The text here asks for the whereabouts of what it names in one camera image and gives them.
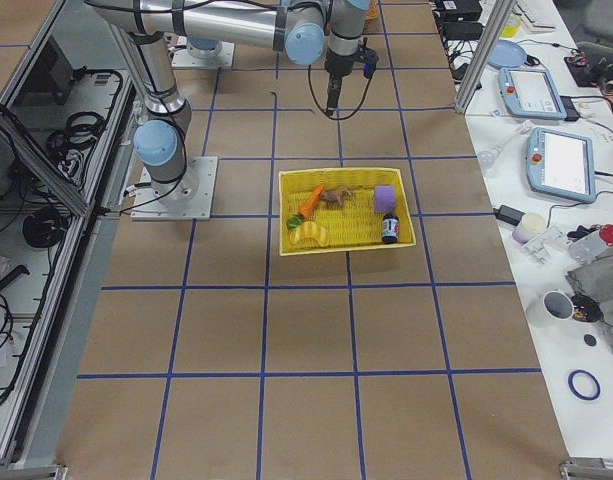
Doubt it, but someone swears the lower teach pendant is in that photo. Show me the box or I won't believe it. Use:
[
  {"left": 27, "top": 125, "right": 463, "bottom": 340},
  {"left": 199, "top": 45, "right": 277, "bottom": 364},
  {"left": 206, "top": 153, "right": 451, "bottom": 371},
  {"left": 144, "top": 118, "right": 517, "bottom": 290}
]
[{"left": 525, "top": 127, "right": 597, "bottom": 204}]

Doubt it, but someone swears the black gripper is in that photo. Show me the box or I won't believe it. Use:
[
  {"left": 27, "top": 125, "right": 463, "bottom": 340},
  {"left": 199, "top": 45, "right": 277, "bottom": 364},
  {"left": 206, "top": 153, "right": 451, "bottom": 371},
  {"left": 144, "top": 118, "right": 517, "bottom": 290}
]
[{"left": 324, "top": 49, "right": 357, "bottom": 116}]

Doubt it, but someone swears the blue tape ring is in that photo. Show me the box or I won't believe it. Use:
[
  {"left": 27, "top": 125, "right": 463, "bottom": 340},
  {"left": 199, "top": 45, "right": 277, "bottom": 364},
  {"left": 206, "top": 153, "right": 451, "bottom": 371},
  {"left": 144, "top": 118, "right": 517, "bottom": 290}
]
[{"left": 567, "top": 368, "right": 602, "bottom": 401}]

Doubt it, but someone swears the upper teach pendant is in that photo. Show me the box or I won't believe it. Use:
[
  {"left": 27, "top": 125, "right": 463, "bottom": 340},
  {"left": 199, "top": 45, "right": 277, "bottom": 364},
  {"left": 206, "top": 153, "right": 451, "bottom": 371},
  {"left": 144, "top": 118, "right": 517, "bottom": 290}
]
[{"left": 497, "top": 67, "right": 568, "bottom": 120}]

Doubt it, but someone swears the white light bulb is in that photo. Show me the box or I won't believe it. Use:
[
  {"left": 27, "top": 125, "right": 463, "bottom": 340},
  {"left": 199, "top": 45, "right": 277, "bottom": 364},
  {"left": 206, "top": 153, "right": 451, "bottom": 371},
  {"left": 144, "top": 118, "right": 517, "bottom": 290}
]
[{"left": 477, "top": 149, "right": 498, "bottom": 176}]

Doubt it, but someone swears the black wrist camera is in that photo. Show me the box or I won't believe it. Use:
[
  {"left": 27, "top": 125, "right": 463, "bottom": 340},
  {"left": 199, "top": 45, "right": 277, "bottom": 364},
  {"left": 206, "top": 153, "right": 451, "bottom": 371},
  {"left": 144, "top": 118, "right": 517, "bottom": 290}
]
[{"left": 358, "top": 47, "right": 379, "bottom": 80}]

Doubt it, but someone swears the blue plate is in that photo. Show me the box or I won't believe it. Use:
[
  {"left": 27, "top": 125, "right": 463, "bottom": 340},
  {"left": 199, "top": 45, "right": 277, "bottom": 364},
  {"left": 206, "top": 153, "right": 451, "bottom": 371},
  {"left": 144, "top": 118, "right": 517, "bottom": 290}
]
[{"left": 487, "top": 39, "right": 527, "bottom": 69}]

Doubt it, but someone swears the teach pendant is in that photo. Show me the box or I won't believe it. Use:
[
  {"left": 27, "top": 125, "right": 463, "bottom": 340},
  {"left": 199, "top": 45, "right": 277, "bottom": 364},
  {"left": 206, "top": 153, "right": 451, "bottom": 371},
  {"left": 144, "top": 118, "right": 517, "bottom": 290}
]
[
  {"left": 497, "top": 67, "right": 568, "bottom": 120},
  {"left": 525, "top": 127, "right": 597, "bottom": 204}
]

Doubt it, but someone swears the black power adapter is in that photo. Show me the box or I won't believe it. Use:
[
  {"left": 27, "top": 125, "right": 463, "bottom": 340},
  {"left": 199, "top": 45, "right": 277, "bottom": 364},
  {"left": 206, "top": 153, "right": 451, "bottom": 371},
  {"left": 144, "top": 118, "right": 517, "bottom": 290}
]
[{"left": 493, "top": 205, "right": 525, "bottom": 227}]

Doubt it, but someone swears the purple foam cube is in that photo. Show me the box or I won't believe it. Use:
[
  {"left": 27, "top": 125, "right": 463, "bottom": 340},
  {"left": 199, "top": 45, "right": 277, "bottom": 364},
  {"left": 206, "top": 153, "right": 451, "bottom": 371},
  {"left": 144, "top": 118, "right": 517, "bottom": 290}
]
[{"left": 373, "top": 185, "right": 397, "bottom": 214}]

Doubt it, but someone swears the white mug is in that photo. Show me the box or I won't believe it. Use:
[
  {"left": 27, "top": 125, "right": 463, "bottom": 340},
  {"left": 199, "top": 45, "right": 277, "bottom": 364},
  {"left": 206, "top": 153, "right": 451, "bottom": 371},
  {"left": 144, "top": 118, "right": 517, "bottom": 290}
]
[{"left": 526, "top": 290, "right": 575, "bottom": 328}]

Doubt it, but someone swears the yellow woven tray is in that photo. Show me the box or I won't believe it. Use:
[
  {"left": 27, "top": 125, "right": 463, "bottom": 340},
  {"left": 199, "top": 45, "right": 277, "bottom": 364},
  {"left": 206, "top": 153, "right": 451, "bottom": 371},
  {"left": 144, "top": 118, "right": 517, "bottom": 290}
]
[{"left": 278, "top": 167, "right": 416, "bottom": 256}]

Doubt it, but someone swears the aluminium frame post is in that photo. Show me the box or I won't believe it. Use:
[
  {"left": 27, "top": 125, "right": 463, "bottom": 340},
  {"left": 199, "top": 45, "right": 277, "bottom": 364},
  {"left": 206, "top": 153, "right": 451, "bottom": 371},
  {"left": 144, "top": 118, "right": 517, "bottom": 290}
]
[{"left": 454, "top": 0, "right": 516, "bottom": 114}]

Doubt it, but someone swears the black braided cable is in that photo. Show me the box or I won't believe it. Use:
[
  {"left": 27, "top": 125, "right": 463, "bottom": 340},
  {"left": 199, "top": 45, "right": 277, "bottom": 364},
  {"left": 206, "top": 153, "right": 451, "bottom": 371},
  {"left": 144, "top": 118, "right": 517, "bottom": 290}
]
[{"left": 306, "top": 44, "right": 375, "bottom": 122}]

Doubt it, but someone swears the orange toy carrot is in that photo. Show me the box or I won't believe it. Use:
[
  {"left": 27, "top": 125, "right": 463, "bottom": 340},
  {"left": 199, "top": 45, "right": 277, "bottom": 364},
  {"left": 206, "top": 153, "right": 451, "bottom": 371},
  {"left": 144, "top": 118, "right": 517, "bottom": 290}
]
[{"left": 286, "top": 184, "right": 325, "bottom": 230}]

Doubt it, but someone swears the toy croissant bread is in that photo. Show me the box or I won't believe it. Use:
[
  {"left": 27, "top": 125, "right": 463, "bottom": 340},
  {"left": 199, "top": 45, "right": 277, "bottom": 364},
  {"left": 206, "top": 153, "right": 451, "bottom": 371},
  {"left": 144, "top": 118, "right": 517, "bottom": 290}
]
[{"left": 289, "top": 221, "right": 330, "bottom": 248}]

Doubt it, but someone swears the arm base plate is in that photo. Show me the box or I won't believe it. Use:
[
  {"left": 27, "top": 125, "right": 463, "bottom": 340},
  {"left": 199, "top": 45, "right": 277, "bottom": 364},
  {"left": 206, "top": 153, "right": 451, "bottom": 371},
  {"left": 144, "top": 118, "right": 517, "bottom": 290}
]
[
  {"left": 172, "top": 42, "right": 235, "bottom": 70},
  {"left": 130, "top": 156, "right": 218, "bottom": 221}
]

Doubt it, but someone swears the brown wicker basket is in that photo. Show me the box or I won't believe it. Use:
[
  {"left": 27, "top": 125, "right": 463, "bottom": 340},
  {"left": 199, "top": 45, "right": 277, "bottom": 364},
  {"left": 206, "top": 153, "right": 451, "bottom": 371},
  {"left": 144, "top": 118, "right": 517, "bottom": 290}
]
[{"left": 365, "top": 0, "right": 379, "bottom": 22}]

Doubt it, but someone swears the white cup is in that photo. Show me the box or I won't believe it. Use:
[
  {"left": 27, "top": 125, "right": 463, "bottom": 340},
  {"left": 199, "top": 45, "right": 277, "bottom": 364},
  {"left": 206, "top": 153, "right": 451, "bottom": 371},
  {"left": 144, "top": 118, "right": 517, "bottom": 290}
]
[{"left": 512, "top": 213, "right": 547, "bottom": 244}]

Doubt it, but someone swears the brown toy animal figure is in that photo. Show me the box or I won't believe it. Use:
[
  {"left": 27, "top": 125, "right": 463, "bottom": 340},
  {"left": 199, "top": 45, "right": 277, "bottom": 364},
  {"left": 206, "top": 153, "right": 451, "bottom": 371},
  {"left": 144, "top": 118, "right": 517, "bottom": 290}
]
[{"left": 320, "top": 186, "right": 355, "bottom": 209}]

